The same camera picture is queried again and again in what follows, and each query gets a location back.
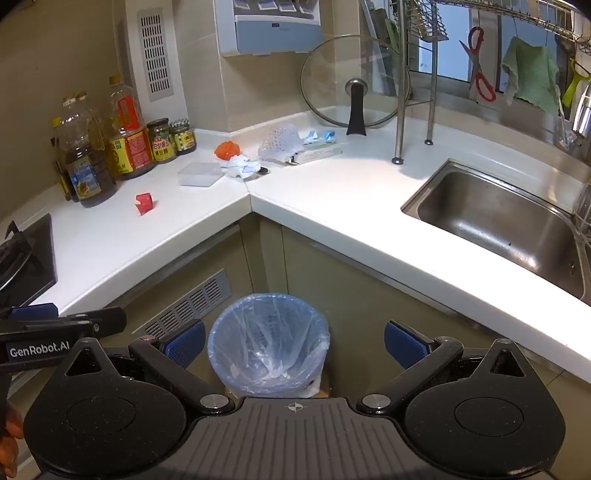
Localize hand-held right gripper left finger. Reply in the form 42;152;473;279
58;318;236;416

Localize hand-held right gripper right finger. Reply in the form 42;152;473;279
357;320;537;415

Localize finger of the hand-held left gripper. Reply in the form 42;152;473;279
0;302;60;324
58;307;128;339

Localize blue bin with plastic liner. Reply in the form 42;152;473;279
207;292;331;398

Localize white medicine box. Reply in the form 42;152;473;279
288;141;345;164

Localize person's left hand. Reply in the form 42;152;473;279
0;405;25;480

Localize black gas stove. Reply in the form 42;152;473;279
0;213;58;305

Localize cabinet vent grille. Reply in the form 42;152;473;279
134;270;232;337

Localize stainless steel sink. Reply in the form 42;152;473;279
401;158;591;305

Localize dark oil bottle blue label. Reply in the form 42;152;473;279
60;95;119;208

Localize small yellow cap bottle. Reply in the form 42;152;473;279
50;116;77;202

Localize oil bottle red yellow label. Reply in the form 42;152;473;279
107;75;156;180

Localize glass jar red green label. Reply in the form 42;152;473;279
147;118;177;164

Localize crumpled white paper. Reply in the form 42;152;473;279
223;154;262;181

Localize glass jar yellow label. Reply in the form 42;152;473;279
170;119;197;154

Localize translucent dotted plastic bag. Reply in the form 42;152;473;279
257;122;303;163

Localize steel dish rack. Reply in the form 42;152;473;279
392;0;591;165

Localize grey vent grille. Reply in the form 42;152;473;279
137;9;175;101

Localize shiny steel utensil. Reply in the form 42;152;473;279
571;88;591;136

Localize green dish cloth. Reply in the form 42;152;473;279
501;37;563;116

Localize green peeler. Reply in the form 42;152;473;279
561;59;591;108

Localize red handled scissors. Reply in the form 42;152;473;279
458;26;498;103

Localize glass pot lid black handle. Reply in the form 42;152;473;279
300;34;411;136

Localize white blue wall appliance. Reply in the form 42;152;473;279
213;0;322;57

